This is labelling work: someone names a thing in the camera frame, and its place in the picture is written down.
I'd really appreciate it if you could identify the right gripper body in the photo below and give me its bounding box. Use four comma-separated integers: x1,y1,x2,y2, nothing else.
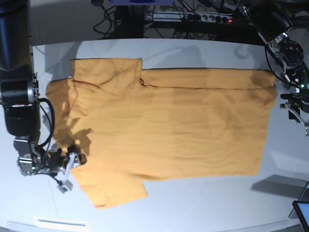
43,148,79,176

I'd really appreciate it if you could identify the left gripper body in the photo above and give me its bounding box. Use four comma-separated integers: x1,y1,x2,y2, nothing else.
280,88,309,137

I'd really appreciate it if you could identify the yellow T-shirt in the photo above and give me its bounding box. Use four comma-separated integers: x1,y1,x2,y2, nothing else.
46,58,276,209

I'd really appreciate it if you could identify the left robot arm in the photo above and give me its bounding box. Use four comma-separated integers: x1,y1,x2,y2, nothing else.
236,0,309,135

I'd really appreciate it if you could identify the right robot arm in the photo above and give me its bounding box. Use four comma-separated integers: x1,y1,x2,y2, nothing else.
0,0,86,177

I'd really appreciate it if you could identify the white flat bar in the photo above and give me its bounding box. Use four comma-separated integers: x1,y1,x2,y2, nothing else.
33,217,89,227

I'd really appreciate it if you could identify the tablet screen on stand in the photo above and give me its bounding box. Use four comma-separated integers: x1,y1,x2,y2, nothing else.
289,182,309,232

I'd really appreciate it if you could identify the white power strip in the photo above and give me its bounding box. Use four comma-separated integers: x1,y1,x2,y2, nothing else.
144,11,234,24

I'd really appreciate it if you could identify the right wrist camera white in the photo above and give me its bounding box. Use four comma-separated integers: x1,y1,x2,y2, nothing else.
57,180,73,194

